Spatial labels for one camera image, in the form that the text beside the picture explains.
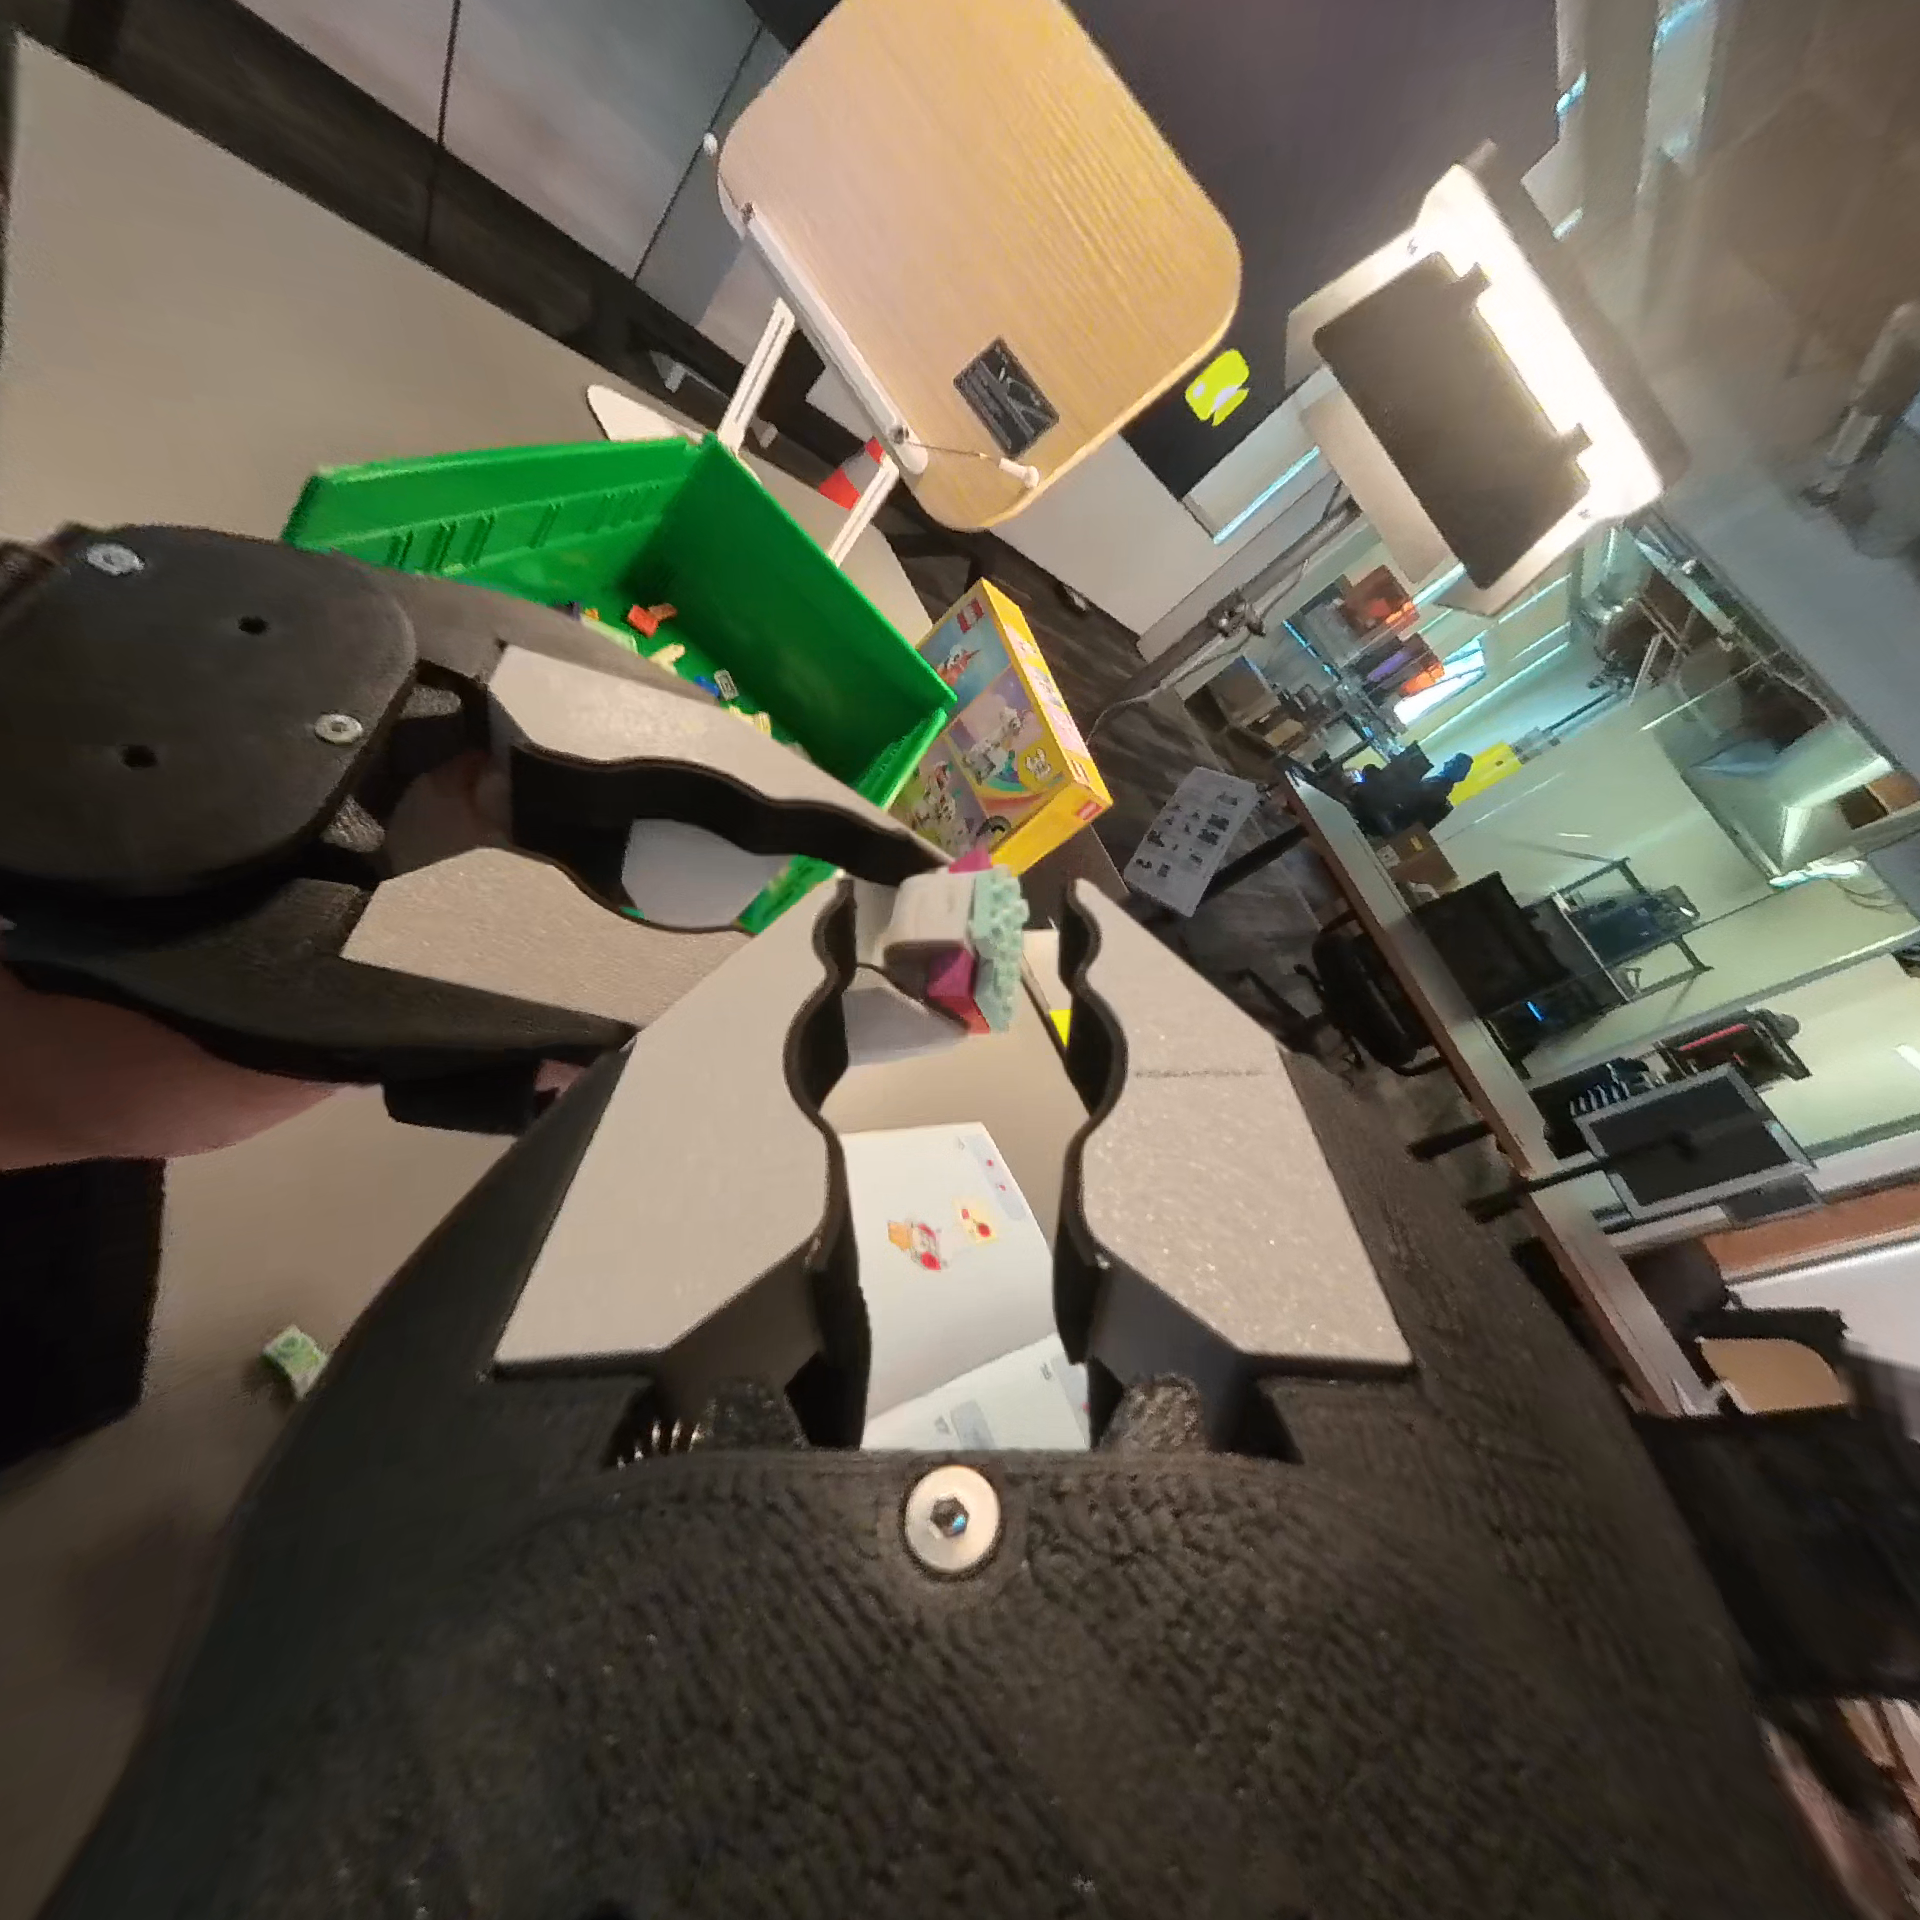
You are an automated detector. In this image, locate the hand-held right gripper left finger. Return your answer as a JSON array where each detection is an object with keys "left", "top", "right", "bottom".
[{"left": 491, "top": 882, "right": 875, "bottom": 1450}]

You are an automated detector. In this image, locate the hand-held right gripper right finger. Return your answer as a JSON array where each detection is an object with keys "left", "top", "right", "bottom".
[{"left": 1053, "top": 882, "right": 1418, "bottom": 1390}]

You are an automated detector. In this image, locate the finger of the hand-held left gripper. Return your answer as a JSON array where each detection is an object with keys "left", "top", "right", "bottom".
[
  {"left": 342, "top": 840, "right": 751, "bottom": 1040},
  {"left": 487, "top": 643, "right": 957, "bottom": 888}
]

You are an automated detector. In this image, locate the pile of lego pieces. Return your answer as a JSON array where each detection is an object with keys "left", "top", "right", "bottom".
[{"left": 563, "top": 593, "right": 781, "bottom": 745}]

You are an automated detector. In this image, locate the green plastic bin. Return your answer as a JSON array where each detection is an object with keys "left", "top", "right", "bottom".
[{"left": 281, "top": 435, "right": 963, "bottom": 936}]

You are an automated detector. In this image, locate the instruction booklet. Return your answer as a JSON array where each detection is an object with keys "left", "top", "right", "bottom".
[{"left": 836, "top": 1123, "right": 1093, "bottom": 1452}]

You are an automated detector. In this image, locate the small multicoloured lego model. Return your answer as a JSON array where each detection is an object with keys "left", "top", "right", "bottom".
[{"left": 855, "top": 843, "right": 1034, "bottom": 1040}]

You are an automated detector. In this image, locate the yellow lego set box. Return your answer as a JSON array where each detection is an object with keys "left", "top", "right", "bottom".
[{"left": 890, "top": 578, "right": 1116, "bottom": 876}]

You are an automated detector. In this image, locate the person's left hand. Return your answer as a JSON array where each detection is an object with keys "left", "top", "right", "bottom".
[{"left": 0, "top": 976, "right": 356, "bottom": 1172}]

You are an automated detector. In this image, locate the black office chair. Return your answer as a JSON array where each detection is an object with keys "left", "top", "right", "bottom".
[{"left": 1295, "top": 900, "right": 1450, "bottom": 1078}]

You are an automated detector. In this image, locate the stack of closed instruction booklets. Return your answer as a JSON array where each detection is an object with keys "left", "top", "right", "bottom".
[{"left": 1123, "top": 769, "right": 1262, "bottom": 916}]

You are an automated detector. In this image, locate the black equipment case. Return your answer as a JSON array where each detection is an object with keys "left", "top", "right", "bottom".
[{"left": 1569, "top": 1065, "right": 1819, "bottom": 1226}]

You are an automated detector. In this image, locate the studio light panel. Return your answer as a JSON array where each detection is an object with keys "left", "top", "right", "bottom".
[{"left": 1286, "top": 141, "right": 1694, "bottom": 620}]

